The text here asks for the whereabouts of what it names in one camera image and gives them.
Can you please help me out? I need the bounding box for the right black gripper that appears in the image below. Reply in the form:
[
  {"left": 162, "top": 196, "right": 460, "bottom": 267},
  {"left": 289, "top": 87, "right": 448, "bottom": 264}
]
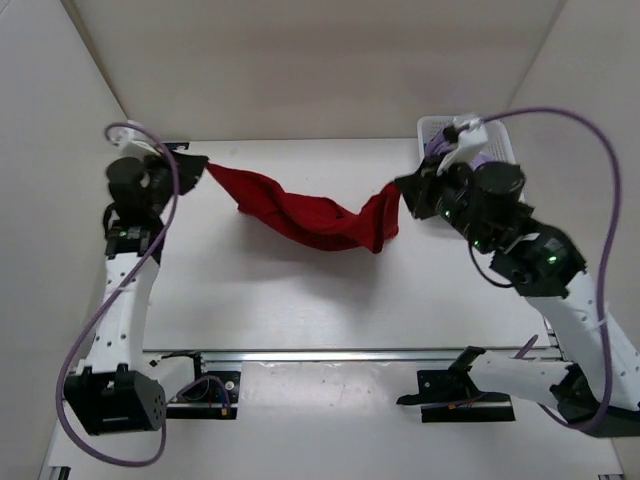
[{"left": 395, "top": 150, "right": 495, "bottom": 254}]

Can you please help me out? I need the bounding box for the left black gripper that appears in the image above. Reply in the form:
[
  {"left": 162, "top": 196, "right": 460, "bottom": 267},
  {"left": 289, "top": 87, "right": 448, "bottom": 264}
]
[{"left": 139, "top": 143, "right": 207, "bottom": 217}]

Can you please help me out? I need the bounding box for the red t shirt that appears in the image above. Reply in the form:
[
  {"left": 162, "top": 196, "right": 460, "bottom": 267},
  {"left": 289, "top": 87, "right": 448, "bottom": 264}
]
[{"left": 207, "top": 163, "right": 401, "bottom": 254}]

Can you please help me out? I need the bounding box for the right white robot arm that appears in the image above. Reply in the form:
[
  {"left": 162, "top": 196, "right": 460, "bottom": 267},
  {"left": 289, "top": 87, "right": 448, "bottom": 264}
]
[{"left": 393, "top": 160, "right": 639, "bottom": 438}]

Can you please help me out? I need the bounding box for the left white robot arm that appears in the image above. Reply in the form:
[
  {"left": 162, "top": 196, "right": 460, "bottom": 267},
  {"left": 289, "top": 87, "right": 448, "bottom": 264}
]
[{"left": 63, "top": 153, "right": 210, "bottom": 436}]

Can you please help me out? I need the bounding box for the small label sticker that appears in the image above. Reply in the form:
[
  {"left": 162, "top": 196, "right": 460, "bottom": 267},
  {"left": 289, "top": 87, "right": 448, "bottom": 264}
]
[{"left": 165, "top": 142, "right": 190, "bottom": 151}]

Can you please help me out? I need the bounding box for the lilac t shirt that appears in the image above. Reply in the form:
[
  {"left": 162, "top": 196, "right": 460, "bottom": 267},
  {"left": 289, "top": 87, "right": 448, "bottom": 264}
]
[{"left": 423, "top": 125, "right": 492, "bottom": 173}]

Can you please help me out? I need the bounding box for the white plastic basket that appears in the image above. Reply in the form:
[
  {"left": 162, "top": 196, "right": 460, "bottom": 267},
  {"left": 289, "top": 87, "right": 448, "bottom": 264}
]
[{"left": 417, "top": 115, "right": 517, "bottom": 164}]

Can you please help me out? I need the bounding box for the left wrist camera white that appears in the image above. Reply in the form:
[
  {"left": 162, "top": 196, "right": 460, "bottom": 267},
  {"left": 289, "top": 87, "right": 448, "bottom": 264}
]
[{"left": 106, "top": 121, "right": 160, "bottom": 160}]

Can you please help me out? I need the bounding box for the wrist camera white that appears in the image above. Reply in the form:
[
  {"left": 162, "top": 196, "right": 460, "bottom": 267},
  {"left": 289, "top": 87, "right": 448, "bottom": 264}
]
[
  {"left": 106, "top": 121, "right": 160, "bottom": 160},
  {"left": 436, "top": 114, "right": 488, "bottom": 176}
]

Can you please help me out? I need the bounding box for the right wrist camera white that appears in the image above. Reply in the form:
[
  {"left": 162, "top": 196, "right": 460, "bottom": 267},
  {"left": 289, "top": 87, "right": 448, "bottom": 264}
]
[{"left": 436, "top": 114, "right": 488, "bottom": 176}]

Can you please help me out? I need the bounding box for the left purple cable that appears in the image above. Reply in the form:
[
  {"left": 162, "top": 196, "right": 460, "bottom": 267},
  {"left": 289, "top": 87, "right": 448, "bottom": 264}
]
[{"left": 55, "top": 122, "right": 180, "bottom": 464}]

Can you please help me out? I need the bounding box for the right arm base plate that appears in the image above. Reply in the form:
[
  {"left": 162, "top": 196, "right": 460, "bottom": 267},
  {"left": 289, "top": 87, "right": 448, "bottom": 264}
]
[{"left": 396, "top": 370, "right": 516, "bottom": 424}]

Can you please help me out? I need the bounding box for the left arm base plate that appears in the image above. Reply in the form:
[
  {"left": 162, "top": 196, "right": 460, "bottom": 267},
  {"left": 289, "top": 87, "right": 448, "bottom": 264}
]
[{"left": 166, "top": 359, "right": 242, "bottom": 421}]

